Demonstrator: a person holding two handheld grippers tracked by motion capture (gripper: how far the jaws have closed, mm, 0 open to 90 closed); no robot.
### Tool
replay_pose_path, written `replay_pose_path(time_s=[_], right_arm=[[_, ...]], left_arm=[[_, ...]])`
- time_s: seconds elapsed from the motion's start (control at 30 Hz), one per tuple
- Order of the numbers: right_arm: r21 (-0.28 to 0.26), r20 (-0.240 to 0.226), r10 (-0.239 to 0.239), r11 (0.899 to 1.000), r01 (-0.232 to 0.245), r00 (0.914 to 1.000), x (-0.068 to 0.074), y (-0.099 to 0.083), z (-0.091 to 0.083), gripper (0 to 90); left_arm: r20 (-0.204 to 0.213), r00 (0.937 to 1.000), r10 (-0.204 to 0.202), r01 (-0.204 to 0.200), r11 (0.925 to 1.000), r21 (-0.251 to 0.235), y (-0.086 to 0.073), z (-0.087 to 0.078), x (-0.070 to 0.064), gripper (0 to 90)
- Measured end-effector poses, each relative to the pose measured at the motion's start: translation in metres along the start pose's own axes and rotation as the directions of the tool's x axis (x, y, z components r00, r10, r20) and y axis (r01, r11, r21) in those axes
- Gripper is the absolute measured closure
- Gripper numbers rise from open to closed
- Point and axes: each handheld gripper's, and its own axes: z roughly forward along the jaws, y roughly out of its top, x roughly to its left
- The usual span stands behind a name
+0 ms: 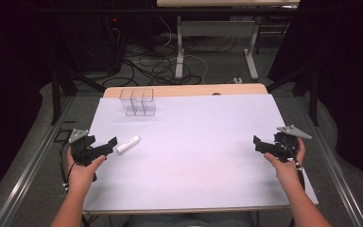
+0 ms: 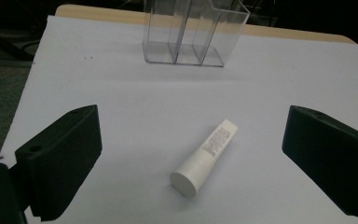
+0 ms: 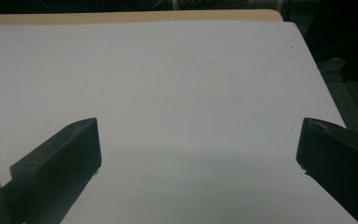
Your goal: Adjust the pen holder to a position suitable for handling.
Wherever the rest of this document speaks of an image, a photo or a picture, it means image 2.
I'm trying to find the white cream tube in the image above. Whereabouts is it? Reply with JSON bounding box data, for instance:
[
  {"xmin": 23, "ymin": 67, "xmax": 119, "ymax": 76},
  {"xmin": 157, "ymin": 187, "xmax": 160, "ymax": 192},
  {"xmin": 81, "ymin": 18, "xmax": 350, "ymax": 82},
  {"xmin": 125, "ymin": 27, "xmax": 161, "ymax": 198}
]
[{"xmin": 169, "ymin": 119, "xmax": 240, "ymax": 198}]

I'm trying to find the clear acrylic organizer box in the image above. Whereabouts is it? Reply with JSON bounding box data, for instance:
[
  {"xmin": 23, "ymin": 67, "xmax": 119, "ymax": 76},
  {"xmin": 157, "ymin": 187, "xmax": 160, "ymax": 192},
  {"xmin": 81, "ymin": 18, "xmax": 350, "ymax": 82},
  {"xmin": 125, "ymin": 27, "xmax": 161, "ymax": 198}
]
[{"xmin": 142, "ymin": 0, "xmax": 251, "ymax": 68}]

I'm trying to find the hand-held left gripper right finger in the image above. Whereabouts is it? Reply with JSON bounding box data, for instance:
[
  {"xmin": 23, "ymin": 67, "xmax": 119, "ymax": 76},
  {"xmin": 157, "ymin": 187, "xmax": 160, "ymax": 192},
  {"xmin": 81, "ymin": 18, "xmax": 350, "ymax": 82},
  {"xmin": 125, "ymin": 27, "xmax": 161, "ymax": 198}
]
[{"xmin": 282, "ymin": 105, "xmax": 358, "ymax": 219}]

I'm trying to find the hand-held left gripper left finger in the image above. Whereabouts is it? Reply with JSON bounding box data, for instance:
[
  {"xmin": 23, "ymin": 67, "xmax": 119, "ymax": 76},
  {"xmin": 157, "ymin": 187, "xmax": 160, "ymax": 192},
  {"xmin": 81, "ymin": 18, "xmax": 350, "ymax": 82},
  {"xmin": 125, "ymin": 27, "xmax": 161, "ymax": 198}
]
[{"xmin": 14, "ymin": 104, "xmax": 103, "ymax": 222}]

